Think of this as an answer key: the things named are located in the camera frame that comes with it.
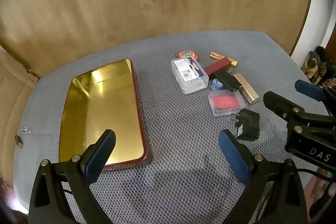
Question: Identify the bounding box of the dark red rectangular box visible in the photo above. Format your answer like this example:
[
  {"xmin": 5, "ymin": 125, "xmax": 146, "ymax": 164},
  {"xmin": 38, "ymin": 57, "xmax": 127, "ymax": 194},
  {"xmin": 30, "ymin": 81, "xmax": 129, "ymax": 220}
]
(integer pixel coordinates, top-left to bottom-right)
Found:
[{"xmin": 203, "ymin": 57, "xmax": 231, "ymax": 76}]

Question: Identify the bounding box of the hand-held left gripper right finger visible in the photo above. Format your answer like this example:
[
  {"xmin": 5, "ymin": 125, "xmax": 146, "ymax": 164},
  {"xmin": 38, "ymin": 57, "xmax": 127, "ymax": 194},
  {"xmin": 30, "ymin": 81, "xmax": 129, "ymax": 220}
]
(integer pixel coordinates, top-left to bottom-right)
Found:
[{"xmin": 218, "ymin": 129, "xmax": 308, "ymax": 224}]

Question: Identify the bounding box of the blue patterned keychain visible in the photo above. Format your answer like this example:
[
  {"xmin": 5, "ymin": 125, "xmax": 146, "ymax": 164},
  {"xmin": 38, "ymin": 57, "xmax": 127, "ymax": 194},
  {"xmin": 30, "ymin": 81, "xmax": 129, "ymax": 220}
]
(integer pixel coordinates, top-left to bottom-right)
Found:
[{"xmin": 209, "ymin": 78, "xmax": 223, "ymax": 90}]

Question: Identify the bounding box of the red tape measure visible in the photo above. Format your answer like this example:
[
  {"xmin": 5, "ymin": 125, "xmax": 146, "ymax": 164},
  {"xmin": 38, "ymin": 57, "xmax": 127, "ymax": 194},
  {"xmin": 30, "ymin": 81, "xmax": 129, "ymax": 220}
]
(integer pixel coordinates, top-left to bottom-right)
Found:
[{"xmin": 178, "ymin": 50, "xmax": 198, "ymax": 60}]

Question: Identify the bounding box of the black cable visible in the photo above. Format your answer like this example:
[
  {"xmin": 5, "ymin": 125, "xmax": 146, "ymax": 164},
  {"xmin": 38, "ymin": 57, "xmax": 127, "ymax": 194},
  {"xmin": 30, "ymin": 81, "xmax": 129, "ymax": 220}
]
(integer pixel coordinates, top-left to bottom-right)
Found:
[{"xmin": 297, "ymin": 168, "xmax": 328, "ymax": 183}]

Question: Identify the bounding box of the clear plastic box with label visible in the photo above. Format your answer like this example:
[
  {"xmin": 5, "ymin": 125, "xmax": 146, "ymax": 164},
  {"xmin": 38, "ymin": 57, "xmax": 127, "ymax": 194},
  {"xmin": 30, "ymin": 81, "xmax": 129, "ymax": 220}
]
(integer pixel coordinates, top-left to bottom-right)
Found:
[{"xmin": 171, "ymin": 56, "xmax": 210, "ymax": 94}]

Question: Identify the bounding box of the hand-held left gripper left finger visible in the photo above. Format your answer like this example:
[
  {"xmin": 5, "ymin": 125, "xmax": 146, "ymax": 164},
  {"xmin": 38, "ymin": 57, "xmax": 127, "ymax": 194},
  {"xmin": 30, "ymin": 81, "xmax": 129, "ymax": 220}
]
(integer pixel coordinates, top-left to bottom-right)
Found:
[{"xmin": 28, "ymin": 129, "xmax": 116, "ymax": 224}]

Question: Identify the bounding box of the gold tin tray red rim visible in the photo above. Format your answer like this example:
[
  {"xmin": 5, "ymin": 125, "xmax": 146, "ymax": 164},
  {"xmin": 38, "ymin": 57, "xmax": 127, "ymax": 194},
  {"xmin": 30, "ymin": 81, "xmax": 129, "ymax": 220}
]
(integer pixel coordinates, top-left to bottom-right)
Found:
[{"xmin": 58, "ymin": 59, "xmax": 154, "ymax": 169}]

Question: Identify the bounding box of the small clear box red card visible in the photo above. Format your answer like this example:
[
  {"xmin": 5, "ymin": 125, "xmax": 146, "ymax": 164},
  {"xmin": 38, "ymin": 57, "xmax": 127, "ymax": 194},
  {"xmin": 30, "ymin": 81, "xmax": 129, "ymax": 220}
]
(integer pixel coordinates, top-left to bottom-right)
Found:
[{"xmin": 208, "ymin": 90, "xmax": 244, "ymax": 117}]

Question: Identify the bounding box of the black rectangular box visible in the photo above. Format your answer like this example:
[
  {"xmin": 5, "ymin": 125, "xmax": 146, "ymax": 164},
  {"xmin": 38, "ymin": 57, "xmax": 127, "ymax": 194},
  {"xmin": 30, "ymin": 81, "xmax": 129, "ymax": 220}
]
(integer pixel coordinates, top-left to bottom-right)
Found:
[{"xmin": 212, "ymin": 70, "xmax": 243, "ymax": 93}]

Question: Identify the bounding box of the brown cardboard panel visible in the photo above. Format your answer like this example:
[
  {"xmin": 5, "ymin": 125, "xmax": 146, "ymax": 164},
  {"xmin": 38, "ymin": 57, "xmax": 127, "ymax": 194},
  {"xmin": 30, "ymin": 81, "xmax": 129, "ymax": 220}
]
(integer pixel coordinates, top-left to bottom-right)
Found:
[{"xmin": 0, "ymin": 48, "xmax": 40, "ymax": 188}]

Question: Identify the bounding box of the brown yellow candy bar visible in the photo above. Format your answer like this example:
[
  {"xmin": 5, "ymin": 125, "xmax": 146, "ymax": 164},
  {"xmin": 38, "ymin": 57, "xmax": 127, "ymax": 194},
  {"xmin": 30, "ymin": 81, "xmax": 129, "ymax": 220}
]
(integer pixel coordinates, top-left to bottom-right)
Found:
[{"xmin": 209, "ymin": 52, "xmax": 238, "ymax": 67}]

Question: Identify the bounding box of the patterned fabric pile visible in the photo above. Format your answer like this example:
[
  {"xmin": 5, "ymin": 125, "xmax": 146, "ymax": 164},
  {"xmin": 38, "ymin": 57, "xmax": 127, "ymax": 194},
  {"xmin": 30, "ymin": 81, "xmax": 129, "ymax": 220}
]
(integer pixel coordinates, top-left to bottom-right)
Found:
[{"xmin": 302, "ymin": 46, "xmax": 336, "ymax": 88}]

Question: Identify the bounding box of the black power adapter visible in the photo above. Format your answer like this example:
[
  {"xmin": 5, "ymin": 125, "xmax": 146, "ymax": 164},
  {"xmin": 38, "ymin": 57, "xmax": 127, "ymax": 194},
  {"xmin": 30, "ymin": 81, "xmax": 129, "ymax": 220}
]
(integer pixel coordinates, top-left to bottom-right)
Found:
[{"xmin": 232, "ymin": 109, "xmax": 260, "ymax": 141}]

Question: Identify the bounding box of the person's right hand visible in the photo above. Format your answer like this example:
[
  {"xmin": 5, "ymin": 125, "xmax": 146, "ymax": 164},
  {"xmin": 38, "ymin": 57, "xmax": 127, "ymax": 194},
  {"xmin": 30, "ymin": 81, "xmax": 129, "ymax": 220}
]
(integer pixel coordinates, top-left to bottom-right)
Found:
[{"xmin": 308, "ymin": 174, "xmax": 328, "ymax": 203}]

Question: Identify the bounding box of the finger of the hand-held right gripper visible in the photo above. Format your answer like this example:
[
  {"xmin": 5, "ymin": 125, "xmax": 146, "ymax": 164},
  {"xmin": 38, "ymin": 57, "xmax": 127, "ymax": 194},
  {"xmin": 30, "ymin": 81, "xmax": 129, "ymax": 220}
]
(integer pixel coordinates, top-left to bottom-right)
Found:
[
  {"xmin": 263, "ymin": 91, "xmax": 336, "ymax": 130},
  {"xmin": 294, "ymin": 79, "xmax": 336, "ymax": 115}
]

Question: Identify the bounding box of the grey mesh mat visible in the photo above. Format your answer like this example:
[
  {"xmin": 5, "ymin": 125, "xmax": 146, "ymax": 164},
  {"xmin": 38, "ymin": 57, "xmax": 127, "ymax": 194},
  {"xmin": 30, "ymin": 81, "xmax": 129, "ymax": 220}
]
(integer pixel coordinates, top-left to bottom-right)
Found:
[{"xmin": 10, "ymin": 30, "xmax": 331, "ymax": 224}]

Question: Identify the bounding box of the large tan backdrop board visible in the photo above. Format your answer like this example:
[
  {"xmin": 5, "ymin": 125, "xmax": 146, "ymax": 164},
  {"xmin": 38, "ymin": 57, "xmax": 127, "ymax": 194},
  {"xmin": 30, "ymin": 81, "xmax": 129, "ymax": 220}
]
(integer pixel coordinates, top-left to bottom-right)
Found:
[{"xmin": 0, "ymin": 0, "xmax": 314, "ymax": 77}]

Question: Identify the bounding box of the pale gold rectangular case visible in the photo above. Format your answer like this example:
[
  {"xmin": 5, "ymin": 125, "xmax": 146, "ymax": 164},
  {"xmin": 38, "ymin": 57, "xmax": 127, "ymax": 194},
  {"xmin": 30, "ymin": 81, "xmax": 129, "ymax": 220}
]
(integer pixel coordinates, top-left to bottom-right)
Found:
[{"xmin": 233, "ymin": 73, "xmax": 260, "ymax": 105}]

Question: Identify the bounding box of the white door frame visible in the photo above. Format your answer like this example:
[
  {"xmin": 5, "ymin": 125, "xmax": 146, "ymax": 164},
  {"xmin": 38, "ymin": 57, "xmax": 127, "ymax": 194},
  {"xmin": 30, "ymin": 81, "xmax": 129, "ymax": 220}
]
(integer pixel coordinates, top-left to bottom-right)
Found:
[{"xmin": 290, "ymin": 0, "xmax": 336, "ymax": 67}]

